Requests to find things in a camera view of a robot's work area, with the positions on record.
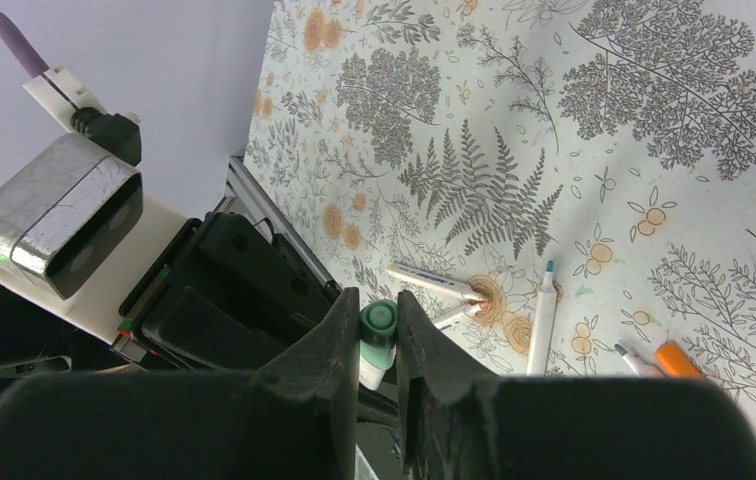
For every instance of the white pen teal tip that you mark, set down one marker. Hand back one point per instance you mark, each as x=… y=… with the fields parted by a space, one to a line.
x=542 y=323

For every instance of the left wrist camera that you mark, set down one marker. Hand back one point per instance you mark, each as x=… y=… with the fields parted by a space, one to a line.
x=78 y=233

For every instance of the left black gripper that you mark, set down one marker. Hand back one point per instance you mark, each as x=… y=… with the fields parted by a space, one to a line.
x=221 y=296

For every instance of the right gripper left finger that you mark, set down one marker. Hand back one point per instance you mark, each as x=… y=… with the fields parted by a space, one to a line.
x=293 y=418

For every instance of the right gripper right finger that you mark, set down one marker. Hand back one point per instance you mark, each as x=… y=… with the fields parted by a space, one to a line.
x=459 y=420

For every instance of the white pen orange tip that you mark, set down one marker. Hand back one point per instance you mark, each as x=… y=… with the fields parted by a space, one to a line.
x=451 y=318

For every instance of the white pen with green tip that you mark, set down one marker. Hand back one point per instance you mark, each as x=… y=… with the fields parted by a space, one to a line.
x=369 y=375

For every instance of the white pen with label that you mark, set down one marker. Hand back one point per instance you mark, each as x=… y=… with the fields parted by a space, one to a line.
x=636 y=364

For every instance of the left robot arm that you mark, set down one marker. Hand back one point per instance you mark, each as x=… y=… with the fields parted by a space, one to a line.
x=30 y=334

